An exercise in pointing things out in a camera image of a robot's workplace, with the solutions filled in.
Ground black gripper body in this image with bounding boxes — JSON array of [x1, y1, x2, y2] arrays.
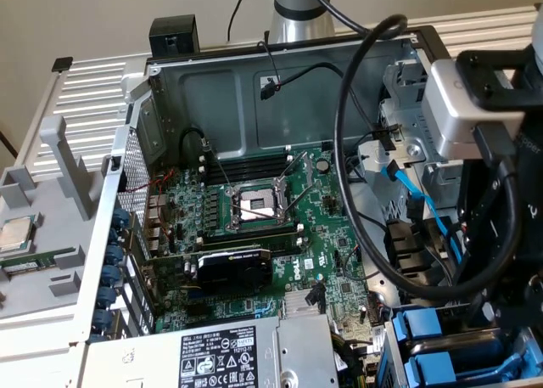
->
[[507, 105, 543, 288]]

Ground blue data wire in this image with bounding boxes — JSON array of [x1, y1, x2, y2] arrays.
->
[[381, 160, 467, 266]]

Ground empty blue disk carrier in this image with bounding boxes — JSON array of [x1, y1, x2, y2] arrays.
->
[[402, 340, 543, 388]]

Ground silver drive cage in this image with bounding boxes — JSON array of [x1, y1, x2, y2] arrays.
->
[[379, 60, 467, 194]]

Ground hard drive in blue caddy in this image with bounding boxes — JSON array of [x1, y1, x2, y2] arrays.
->
[[379, 302, 543, 388]]

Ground black RAM slot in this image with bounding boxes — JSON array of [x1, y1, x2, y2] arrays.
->
[[198, 233, 305, 256], [198, 222, 305, 241], [199, 160, 294, 184], [203, 148, 294, 171]]

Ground silver heat sink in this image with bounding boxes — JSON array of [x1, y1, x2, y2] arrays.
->
[[283, 290, 323, 319]]

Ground silver power supply unit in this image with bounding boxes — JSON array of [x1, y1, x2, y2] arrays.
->
[[84, 313, 340, 388]]

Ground CPU socket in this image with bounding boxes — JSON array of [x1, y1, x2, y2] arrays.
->
[[224, 179, 294, 232]]

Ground green motherboard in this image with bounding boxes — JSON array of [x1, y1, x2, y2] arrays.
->
[[143, 146, 385, 366]]

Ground black graphics card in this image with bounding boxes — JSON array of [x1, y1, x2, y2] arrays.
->
[[143, 245, 275, 295]]

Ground metal locking lever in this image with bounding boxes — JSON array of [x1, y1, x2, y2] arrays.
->
[[202, 138, 233, 194]]

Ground open PC case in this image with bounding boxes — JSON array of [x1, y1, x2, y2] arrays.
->
[[70, 25, 543, 388]]

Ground small black box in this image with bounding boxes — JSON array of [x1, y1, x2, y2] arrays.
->
[[148, 14, 200, 58]]

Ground grey parts rack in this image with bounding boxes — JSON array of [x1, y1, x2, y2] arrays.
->
[[0, 115, 106, 321]]

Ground green RAM stick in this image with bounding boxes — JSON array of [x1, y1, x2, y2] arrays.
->
[[0, 246, 76, 270]]

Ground silver CPU chip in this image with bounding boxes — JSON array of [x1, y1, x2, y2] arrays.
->
[[0, 216, 35, 253]]

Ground black plastic fan duct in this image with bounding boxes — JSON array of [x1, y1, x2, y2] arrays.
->
[[383, 217, 457, 308]]

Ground thin black wire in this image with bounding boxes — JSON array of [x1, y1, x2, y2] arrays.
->
[[341, 149, 389, 230]]

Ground silver camera box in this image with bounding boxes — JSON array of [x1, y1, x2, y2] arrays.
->
[[422, 59, 527, 162]]

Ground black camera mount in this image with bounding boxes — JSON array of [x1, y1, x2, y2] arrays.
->
[[456, 48, 543, 114]]

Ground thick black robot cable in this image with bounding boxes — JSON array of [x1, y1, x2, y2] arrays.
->
[[299, 0, 522, 305]]

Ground thick black plug wire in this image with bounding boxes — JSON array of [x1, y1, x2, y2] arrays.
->
[[305, 282, 327, 315]]

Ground braided power wire bundle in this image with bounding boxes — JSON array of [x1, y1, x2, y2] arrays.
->
[[330, 332, 383, 388]]

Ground black wire with plug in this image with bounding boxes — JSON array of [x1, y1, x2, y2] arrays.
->
[[256, 42, 400, 147]]

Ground thin black cable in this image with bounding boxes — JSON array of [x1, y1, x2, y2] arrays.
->
[[227, 0, 251, 41]]

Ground dark thin floor cable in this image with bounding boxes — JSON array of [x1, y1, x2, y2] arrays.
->
[[0, 131, 19, 160]]

